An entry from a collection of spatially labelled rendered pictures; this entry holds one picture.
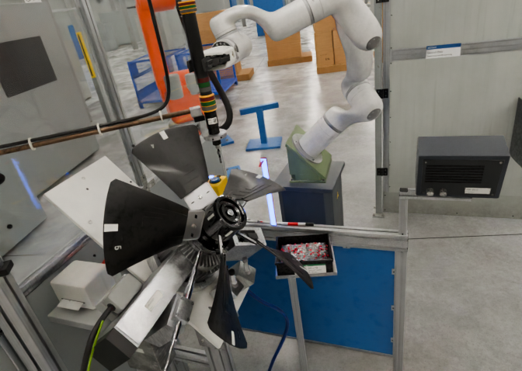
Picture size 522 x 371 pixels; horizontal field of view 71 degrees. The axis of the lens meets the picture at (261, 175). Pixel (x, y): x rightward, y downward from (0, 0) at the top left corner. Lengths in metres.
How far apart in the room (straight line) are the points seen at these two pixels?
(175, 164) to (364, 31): 0.74
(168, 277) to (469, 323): 1.81
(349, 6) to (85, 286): 1.28
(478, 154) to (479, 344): 1.28
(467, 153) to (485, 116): 1.58
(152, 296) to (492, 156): 1.08
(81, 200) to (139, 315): 0.42
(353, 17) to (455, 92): 1.62
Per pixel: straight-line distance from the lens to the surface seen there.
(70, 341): 1.77
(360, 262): 1.66
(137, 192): 0.95
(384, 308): 1.83
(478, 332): 2.42
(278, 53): 10.36
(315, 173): 1.75
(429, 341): 2.32
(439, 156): 1.31
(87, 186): 1.26
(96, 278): 1.47
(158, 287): 1.05
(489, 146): 1.37
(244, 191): 1.25
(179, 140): 1.20
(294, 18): 1.23
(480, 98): 2.86
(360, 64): 1.48
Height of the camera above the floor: 1.77
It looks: 26 degrees down
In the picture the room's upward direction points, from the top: 9 degrees counter-clockwise
